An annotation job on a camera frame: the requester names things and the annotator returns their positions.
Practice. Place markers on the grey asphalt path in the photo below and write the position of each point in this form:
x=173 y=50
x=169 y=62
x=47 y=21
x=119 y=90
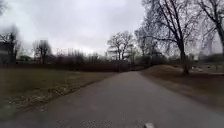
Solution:
x=123 y=96

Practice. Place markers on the row of bare trees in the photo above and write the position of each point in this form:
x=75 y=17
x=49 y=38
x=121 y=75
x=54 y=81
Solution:
x=78 y=56

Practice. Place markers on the dark hedge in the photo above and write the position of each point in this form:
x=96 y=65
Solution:
x=70 y=66

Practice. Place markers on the large bare tree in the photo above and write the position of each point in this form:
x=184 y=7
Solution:
x=181 y=50

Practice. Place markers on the brown grass bank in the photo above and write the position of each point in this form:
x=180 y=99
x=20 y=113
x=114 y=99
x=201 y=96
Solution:
x=186 y=80

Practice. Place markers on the green grass field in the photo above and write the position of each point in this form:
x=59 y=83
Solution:
x=36 y=81

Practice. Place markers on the building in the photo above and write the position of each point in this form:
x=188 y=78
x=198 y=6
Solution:
x=5 y=51

